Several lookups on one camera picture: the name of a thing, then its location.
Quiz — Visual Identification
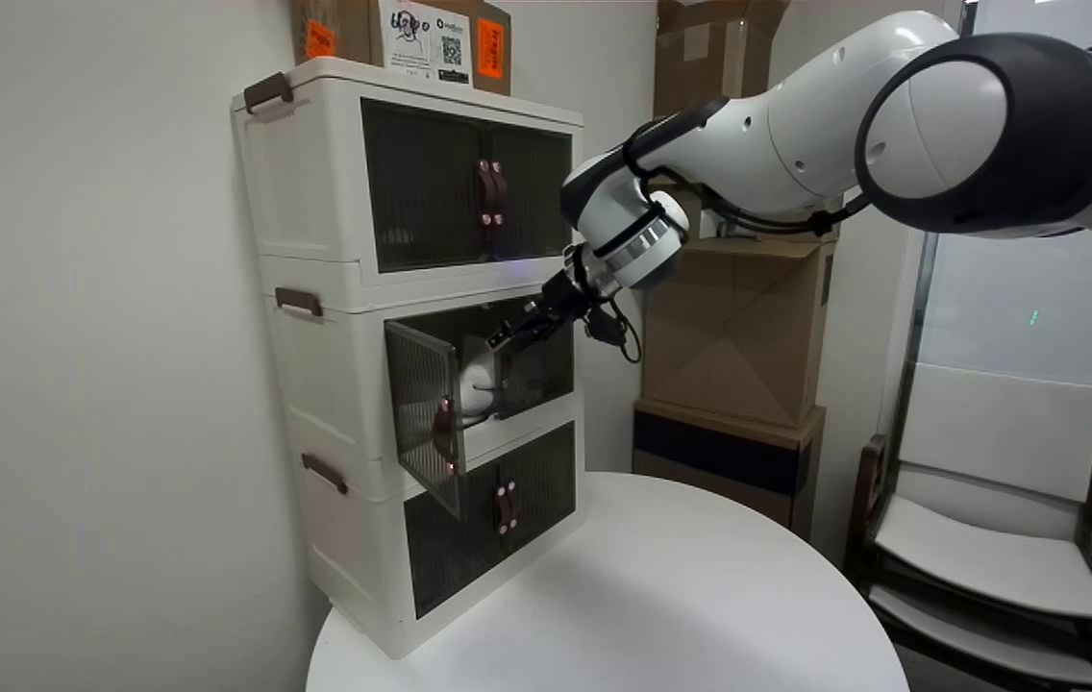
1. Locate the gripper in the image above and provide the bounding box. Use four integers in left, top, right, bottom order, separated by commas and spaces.
486, 244, 620, 355

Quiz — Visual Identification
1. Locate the dark mesh cabinet door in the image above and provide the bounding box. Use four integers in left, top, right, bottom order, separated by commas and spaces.
360, 98, 492, 275
506, 420, 579, 556
402, 459, 509, 621
384, 320, 467, 521
496, 300, 577, 419
488, 122, 574, 263

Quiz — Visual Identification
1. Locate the white plastic stacked cabinet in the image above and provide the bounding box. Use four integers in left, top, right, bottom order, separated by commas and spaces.
231, 56, 588, 661

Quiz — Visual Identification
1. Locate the white round object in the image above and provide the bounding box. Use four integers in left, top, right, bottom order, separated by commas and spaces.
459, 358, 502, 420

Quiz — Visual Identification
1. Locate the stack of cardboard boxes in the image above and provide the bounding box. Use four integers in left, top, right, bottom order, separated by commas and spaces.
632, 0, 841, 541

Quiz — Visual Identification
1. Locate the cardboard box with labels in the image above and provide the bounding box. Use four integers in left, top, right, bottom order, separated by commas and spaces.
291, 0, 513, 98

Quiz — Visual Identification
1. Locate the dark wood white cushioned chair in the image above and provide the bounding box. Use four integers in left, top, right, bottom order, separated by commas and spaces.
844, 362, 1092, 692

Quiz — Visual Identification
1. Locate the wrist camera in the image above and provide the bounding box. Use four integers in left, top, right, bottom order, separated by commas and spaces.
586, 306, 630, 349

